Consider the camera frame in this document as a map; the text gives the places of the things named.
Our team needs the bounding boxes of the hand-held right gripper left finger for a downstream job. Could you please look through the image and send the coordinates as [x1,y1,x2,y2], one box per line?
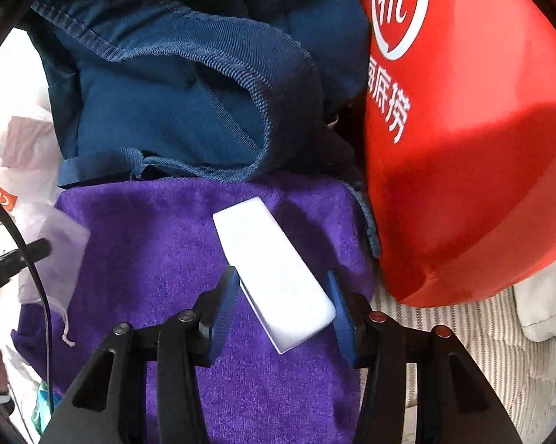
[40,266,242,444]

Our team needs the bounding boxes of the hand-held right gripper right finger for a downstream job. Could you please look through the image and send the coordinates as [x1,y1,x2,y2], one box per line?
[325,269,523,444]

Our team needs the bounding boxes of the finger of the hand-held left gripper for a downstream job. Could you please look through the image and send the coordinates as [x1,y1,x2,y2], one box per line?
[0,238,53,270]
[0,263,29,303]

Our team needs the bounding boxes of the white sponge block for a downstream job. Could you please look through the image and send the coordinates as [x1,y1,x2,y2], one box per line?
[212,196,336,356]

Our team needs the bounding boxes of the purple towel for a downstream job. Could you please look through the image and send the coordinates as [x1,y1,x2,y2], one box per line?
[10,171,383,444]

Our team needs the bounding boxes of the white plastic bag red label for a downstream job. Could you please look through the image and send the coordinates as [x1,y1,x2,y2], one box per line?
[0,28,80,250]

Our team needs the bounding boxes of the navy blue fabric bag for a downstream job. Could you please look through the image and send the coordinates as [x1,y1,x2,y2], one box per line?
[21,0,383,260]

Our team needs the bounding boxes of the white pillow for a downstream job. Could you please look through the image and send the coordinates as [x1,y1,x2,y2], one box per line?
[513,263,556,347]

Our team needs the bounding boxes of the red non-woven bag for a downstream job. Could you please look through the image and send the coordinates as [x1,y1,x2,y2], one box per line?
[354,0,556,308]

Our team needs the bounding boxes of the white drawstring pouch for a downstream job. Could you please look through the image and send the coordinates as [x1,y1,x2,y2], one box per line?
[16,201,91,347]

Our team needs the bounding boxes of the black cable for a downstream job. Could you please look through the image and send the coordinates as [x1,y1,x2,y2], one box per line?
[0,187,57,426]

